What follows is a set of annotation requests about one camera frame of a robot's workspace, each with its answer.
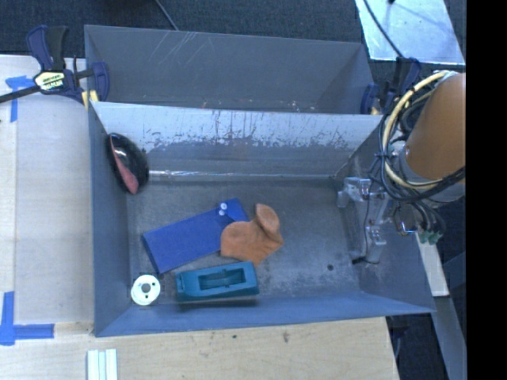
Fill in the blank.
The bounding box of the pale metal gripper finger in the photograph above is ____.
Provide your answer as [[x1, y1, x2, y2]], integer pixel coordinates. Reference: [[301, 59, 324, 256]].
[[349, 227, 387, 265], [336, 176, 372, 215]]

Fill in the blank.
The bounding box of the grey metal bin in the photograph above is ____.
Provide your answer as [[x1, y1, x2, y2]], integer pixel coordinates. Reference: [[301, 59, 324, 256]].
[[82, 24, 439, 338]]

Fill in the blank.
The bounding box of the orange-brown soft cloth lump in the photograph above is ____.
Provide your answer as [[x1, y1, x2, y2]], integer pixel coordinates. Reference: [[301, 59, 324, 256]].
[[219, 203, 285, 268]]

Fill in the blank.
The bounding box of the blue flat block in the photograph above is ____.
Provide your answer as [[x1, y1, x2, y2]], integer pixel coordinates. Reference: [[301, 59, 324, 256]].
[[141, 197, 250, 276]]

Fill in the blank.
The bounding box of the black and red oval object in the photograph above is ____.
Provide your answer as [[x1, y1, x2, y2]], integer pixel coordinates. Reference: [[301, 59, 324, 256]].
[[105, 132, 151, 196]]

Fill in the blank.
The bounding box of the pale wood board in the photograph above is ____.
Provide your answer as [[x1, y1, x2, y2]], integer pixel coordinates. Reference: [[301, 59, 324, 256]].
[[13, 55, 97, 326]]

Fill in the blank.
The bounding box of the white plastic ring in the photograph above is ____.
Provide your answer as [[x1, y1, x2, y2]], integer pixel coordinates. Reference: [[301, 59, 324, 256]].
[[130, 274, 162, 306]]

